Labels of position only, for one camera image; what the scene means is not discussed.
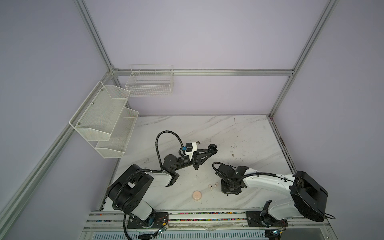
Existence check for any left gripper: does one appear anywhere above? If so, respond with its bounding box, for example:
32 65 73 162
173 148 212 172

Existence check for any black earbud charging case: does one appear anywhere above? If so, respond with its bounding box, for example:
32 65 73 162
208 144 218 152

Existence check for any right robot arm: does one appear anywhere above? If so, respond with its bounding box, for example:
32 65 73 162
212 162 335 228

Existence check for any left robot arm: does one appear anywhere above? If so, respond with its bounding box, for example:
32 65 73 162
107 130 218 228

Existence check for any lower white mesh shelf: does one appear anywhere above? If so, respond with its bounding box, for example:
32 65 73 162
96 108 139 159

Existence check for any white mesh shelf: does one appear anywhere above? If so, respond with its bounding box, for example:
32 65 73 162
96 108 139 159
69 82 130 142

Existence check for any upper white mesh shelf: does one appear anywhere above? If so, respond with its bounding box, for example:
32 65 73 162
69 82 130 142

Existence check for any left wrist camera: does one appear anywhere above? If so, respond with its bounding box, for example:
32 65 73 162
179 142 200 162

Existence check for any white wire basket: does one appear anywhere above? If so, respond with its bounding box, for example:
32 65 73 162
126 65 174 97

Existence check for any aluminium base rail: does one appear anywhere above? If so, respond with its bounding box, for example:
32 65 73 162
80 210 337 240

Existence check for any aluminium frame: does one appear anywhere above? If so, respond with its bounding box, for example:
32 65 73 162
1 1 338 238

